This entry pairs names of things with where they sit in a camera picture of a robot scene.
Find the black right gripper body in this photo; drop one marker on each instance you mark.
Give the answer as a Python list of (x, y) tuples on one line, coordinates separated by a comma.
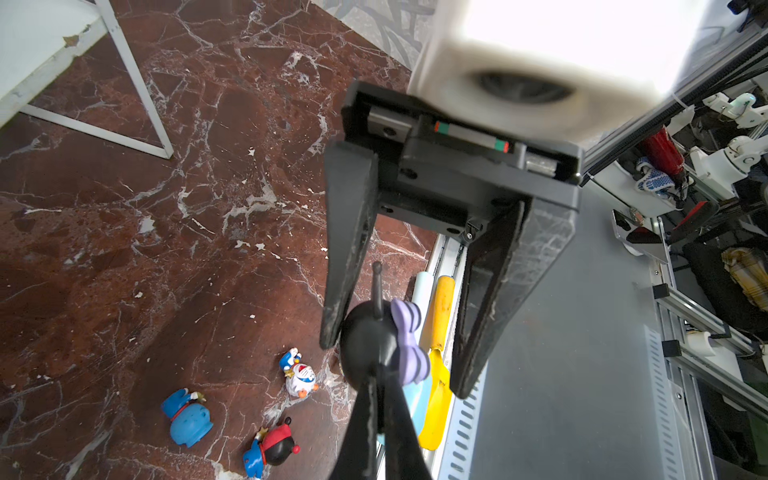
[(441, 175)]

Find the black white red figurine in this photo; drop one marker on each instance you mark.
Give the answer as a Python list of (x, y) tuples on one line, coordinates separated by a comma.
[(383, 333)]

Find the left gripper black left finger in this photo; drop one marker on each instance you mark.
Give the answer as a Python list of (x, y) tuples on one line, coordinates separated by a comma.
[(357, 457)]

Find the pink white small figurine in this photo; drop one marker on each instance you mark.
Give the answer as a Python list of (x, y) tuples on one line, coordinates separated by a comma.
[(300, 378)]

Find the yellow toy shovel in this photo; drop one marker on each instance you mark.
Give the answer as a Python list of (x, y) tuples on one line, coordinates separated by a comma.
[(440, 394)]

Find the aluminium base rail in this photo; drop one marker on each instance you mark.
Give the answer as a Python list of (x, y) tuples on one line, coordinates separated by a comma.
[(454, 456)]

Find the light blue toy shovel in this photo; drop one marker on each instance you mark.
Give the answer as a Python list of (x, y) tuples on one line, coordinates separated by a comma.
[(417, 394)]

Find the blue-capped small figurine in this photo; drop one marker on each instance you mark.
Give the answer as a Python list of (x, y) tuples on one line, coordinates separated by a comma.
[(190, 420)]

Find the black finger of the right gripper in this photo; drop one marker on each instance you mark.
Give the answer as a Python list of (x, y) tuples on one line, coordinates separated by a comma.
[(351, 174), (503, 267)]

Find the white two-tier metal shelf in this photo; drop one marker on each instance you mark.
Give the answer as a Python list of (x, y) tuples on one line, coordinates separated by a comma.
[(39, 42)]

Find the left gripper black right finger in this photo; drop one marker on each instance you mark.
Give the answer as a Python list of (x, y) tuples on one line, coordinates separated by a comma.
[(403, 454)]

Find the red capped blue figurine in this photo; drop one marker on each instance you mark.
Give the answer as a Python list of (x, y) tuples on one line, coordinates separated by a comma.
[(270, 447)]

